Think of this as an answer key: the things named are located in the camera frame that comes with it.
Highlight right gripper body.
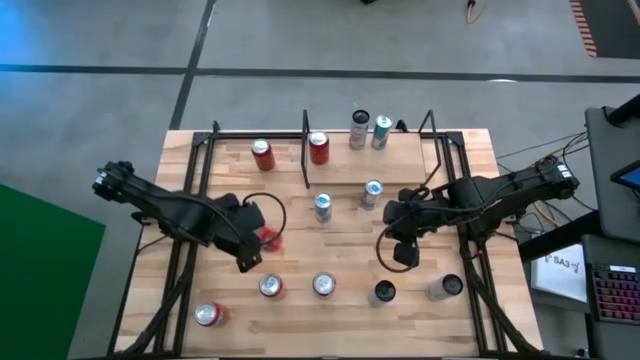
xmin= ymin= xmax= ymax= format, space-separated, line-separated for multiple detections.
xmin=392 ymin=187 xmax=436 ymax=269

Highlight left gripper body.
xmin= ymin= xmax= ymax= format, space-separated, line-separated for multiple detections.
xmin=212 ymin=192 xmax=269 ymax=274

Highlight red Fanta can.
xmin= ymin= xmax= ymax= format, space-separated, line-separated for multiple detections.
xmin=258 ymin=225 xmax=285 ymax=253
xmin=258 ymin=273 xmax=286 ymax=300

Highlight slim teal beverage can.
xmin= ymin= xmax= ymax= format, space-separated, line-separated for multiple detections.
xmin=370 ymin=113 xmax=395 ymax=151

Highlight white Celsius Peach Vibe can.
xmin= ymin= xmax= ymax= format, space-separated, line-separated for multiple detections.
xmin=348 ymin=109 xmax=372 ymax=151

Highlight red can black Coca-Cola script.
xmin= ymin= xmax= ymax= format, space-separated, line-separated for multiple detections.
xmin=308 ymin=130 xmax=331 ymax=166
xmin=250 ymin=138 xmax=277 ymax=172

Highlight red Star Wars Coca-Cola can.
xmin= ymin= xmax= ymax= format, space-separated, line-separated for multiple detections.
xmin=312 ymin=271 xmax=338 ymax=300

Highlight blue silver Red Bull can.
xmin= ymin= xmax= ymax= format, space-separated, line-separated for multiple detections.
xmin=313 ymin=192 xmax=334 ymax=224
xmin=360 ymin=179 xmax=385 ymax=211

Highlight white can with black top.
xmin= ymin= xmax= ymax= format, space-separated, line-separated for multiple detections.
xmin=425 ymin=273 xmax=465 ymax=302

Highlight red soda can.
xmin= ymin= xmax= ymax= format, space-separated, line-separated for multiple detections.
xmin=194 ymin=301 xmax=231 ymax=328

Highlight green floor mat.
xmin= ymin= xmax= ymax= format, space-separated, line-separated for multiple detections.
xmin=0 ymin=183 xmax=107 ymax=360

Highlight backlit black keyboard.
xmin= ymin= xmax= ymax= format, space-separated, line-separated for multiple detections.
xmin=588 ymin=263 xmax=640 ymax=326

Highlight gray cart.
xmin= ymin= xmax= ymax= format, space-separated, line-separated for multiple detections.
xmin=583 ymin=93 xmax=640 ymax=245

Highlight gray side desk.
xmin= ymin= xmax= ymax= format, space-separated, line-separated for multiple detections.
xmin=519 ymin=209 xmax=640 ymax=360

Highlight tablet screen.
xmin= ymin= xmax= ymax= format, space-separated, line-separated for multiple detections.
xmin=610 ymin=159 xmax=640 ymax=192

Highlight orange black striped strip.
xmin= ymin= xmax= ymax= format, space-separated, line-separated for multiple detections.
xmin=569 ymin=0 xmax=599 ymax=59

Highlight dark floor mat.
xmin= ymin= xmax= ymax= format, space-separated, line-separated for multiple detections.
xmin=579 ymin=0 xmax=640 ymax=60

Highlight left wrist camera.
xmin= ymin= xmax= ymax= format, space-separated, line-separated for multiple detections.
xmin=242 ymin=202 xmax=266 ymax=230

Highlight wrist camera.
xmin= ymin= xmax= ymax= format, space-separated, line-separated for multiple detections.
xmin=407 ymin=193 xmax=432 ymax=217
xmin=242 ymin=202 xmax=266 ymax=230

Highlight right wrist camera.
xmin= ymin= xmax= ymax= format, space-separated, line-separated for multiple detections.
xmin=407 ymin=193 xmax=432 ymax=217

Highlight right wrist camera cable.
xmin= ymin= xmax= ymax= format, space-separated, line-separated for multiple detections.
xmin=374 ymin=224 xmax=421 ymax=275

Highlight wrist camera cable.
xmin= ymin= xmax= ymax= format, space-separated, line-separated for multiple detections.
xmin=242 ymin=192 xmax=288 ymax=251
xmin=374 ymin=224 xmax=421 ymax=275

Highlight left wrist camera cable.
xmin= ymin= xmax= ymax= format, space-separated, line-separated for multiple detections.
xmin=242 ymin=192 xmax=288 ymax=251

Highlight black aluminium rig frame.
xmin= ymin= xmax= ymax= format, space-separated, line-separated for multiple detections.
xmin=107 ymin=119 xmax=544 ymax=360

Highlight yellow cable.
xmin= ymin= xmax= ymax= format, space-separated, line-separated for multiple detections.
xmin=517 ymin=135 xmax=591 ymax=229

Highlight yellow-tipped cable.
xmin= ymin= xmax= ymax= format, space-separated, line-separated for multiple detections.
xmin=464 ymin=0 xmax=490 ymax=25

